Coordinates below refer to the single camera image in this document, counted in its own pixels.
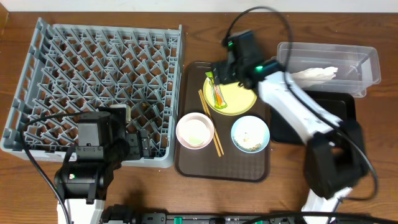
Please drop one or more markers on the leftover rice food waste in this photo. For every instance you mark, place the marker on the leftover rice food waste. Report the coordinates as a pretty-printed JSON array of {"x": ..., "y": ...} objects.
[{"x": 248, "y": 141}]

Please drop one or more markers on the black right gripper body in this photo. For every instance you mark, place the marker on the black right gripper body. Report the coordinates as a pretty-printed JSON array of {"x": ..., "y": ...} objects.
[{"x": 238, "y": 70}]

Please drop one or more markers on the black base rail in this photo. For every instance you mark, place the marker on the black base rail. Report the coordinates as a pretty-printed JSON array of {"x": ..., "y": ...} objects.
[{"x": 125, "y": 214}]

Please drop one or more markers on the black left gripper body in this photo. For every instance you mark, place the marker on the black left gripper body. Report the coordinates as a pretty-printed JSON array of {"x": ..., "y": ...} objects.
[{"x": 142, "y": 144}]

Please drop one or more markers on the light blue bowl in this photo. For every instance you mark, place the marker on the light blue bowl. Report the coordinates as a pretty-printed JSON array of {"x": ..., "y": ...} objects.
[{"x": 254, "y": 124}]

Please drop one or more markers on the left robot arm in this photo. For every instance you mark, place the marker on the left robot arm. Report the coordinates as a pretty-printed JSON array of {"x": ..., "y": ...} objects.
[{"x": 89, "y": 165}]

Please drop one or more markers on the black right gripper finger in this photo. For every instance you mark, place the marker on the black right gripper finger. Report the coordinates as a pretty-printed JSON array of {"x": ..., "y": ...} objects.
[
  {"x": 217, "y": 69},
  {"x": 228, "y": 73}
]

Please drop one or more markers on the green orange snack wrapper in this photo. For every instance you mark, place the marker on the green orange snack wrapper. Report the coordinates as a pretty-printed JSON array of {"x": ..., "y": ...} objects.
[{"x": 219, "y": 101}]

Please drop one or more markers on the brown serving tray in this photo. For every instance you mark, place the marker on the brown serving tray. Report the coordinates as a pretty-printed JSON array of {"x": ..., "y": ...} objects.
[{"x": 235, "y": 164}]

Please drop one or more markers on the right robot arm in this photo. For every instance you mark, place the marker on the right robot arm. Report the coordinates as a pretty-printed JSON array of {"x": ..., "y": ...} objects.
[{"x": 335, "y": 157}]

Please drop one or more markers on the grey plastic dishwasher rack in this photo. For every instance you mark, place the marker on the grey plastic dishwasher rack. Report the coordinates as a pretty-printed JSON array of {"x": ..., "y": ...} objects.
[{"x": 73, "y": 68}]

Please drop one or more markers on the pink bowl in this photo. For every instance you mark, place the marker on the pink bowl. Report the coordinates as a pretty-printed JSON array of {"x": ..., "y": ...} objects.
[{"x": 184, "y": 119}]

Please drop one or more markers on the black tray bin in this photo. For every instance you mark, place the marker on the black tray bin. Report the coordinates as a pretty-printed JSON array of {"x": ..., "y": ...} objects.
[{"x": 341, "y": 105}]

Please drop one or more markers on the white cup in pink bowl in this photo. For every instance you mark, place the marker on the white cup in pink bowl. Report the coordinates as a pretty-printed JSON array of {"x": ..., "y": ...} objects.
[{"x": 195, "y": 132}]

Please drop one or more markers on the clear plastic bin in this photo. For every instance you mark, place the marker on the clear plastic bin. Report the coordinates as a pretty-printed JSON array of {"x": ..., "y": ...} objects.
[{"x": 358, "y": 66}]

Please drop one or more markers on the yellow round plate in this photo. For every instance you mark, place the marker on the yellow round plate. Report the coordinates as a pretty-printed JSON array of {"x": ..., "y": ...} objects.
[{"x": 238, "y": 99}]

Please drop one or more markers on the white napkin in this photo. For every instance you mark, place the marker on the white napkin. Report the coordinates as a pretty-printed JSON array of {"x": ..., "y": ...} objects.
[{"x": 316, "y": 75}]

